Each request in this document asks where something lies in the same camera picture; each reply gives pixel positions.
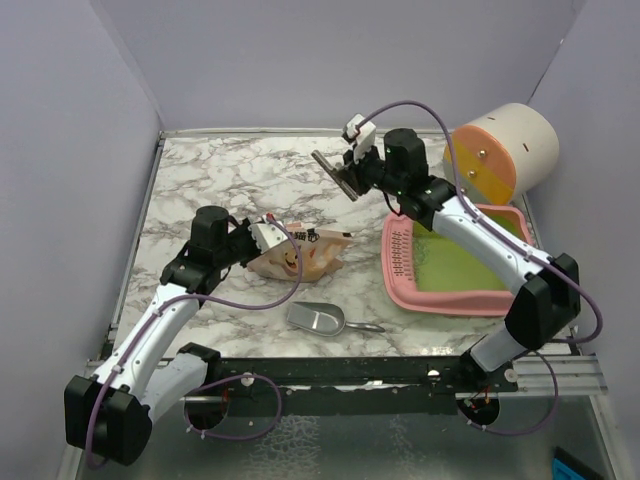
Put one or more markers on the aluminium frame rail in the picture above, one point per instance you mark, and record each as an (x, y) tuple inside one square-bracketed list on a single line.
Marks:
[(560, 375)]

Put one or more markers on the cat litter bag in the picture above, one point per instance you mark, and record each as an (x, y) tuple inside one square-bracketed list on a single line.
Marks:
[(319, 255)]

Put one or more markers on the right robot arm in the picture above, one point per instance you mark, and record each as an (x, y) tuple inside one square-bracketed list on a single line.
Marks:
[(544, 287)]

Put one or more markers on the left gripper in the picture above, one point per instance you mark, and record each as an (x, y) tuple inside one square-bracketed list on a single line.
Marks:
[(244, 228)]

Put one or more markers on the blue object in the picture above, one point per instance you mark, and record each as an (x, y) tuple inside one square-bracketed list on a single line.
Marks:
[(567, 467)]

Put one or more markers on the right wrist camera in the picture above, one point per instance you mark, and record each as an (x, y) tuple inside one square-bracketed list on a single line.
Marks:
[(360, 135)]

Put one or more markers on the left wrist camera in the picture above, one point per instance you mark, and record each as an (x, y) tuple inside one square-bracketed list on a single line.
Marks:
[(268, 233)]

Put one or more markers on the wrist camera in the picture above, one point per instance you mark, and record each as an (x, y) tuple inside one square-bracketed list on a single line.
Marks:
[(268, 233), (360, 135)]

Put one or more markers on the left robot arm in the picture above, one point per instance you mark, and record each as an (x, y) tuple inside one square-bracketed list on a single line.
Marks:
[(111, 413)]

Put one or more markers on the black base bar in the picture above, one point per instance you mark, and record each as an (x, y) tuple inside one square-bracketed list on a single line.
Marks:
[(330, 386)]

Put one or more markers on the pink litter box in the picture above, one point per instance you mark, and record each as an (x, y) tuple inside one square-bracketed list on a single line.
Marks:
[(425, 272)]

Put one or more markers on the cylindrical drawer cabinet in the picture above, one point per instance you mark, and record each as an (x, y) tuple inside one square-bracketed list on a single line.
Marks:
[(502, 154)]

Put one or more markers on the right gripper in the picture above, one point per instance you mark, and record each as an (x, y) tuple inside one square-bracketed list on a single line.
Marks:
[(352, 170)]

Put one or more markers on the grey metal litter scoop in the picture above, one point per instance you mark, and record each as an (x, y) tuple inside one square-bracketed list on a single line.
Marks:
[(324, 319)]

